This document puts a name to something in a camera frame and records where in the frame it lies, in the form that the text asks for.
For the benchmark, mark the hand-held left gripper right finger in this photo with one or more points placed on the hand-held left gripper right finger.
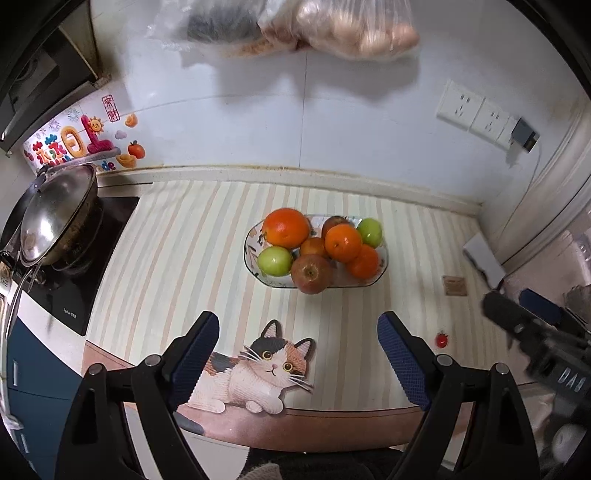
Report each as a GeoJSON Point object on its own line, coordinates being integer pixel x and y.
{"type": "Point", "coordinates": [404, 357]}

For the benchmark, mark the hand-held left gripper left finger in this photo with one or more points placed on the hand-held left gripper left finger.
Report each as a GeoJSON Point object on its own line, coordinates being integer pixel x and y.
{"type": "Point", "coordinates": [196, 355]}

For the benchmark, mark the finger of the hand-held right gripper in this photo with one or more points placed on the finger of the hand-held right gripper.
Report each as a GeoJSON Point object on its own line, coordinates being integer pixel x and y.
{"type": "Point", "coordinates": [503, 311]}
{"type": "Point", "coordinates": [540, 304]}

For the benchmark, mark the small orange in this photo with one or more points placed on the small orange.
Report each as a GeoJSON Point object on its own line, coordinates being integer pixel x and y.
{"type": "Point", "coordinates": [343, 242]}
{"type": "Point", "coordinates": [365, 264]}

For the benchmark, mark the red and green apple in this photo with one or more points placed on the red and green apple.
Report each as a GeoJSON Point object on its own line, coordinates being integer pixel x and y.
{"type": "Point", "coordinates": [312, 273]}

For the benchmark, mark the patterned ceramic plate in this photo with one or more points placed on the patterned ceramic plate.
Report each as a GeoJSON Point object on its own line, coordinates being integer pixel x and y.
{"type": "Point", "coordinates": [251, 240]}

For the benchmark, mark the brown apple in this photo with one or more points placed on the brown apple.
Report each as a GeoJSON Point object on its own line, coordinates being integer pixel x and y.
{"type": "Point", "coordinates": [334, 222]}
{"type": "Point", "coordinates": [314, 247]}

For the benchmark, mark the large orange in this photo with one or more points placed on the large orange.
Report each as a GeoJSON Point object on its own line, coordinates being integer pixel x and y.
{"type": "Point", "coordinates": [286, 227]}

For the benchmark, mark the cherry tomato with stem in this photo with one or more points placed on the cherry tomato with stem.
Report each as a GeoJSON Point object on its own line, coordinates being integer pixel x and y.
{"type": "Point", "coordinates": [442, 340]}

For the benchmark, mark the small brown card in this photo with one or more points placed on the small brown card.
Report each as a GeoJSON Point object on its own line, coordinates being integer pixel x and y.
{"type": "Point", "coordinates": [455, 285]}

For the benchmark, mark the white power bank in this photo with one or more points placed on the white power bank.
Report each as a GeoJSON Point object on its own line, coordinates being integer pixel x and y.
{"type": "Point", "coordinates": [485, 258]}

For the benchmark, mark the striped cat print tablecloth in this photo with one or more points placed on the striped cat print tablecloth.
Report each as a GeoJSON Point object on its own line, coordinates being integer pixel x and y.
{"type": "Point", "coordinates": [184, 258]}

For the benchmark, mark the black induction cooktop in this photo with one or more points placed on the black induction cooktop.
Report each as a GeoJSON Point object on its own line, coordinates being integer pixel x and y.
{"type": "Point", "coordinates": [92, 286]}

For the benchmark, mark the dark fleece trousers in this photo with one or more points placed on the dark fleece trousers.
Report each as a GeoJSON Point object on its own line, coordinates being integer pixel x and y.
{"type": "Point", "coordinates": [323, 466]}

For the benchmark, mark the steel wok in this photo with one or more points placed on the steel wok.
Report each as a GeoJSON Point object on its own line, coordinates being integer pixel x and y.
{"type": "Point", "coordinates": [85, 240]}

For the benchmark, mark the blue kitchen cabinet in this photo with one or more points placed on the blue kitchen cabinet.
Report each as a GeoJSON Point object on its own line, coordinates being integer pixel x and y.
{"type": "Point", "coordinates": [37, 383]}

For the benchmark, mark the grey plug-in charger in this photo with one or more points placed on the grey plug-in charger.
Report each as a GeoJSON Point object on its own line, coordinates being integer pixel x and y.
{"type": "Point", "coordinates": [525, 135]}

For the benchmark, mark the steel wok lid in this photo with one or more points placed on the steel wok lid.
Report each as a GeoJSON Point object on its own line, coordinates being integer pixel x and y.
{"type": "Point", "coordinates": [55, 217]}

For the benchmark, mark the black frying pan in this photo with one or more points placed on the black frying pan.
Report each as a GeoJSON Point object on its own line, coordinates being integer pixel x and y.
{"type": "Point", "coordinates": [14, 217]}

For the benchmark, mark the plastic bag of eggs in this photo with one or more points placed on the plastic bag of eggs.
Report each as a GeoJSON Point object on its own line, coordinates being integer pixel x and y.
{"type": "Point", "coordinates": [341, 27]}

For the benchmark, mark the plastic bag with dark contents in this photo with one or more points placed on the plastic bag with dark contents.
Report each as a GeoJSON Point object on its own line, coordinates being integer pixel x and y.
{"type": "Point", "coordinates": [212, 23]}

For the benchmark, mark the black range hood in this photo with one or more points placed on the black range hood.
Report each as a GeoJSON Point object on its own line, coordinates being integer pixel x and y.
{"type": "Point", "coordinates": [41, 60]}

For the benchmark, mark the gold ingot wall sticker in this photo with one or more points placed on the gold ingot wall sticker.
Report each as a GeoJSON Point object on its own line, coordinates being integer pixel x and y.
{"type": "Point", "coordinates": [125, 161]}

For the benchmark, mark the persimmon wall sticker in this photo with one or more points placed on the persimmon wall sticker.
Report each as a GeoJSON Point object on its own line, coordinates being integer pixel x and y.
{"type": "Point", "coordinates": [136, 149]}

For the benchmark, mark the colourful letter wall sticker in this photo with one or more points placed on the colourful letter wall sticker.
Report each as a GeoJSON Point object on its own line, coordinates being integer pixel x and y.
{"type": "Point", "coordinates": [69, 145]}

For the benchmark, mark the red seal wall sticker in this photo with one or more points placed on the red seal wall sticker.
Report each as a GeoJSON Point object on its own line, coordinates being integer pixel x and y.
{"type": "Point", "coordinates": [111, 107]}

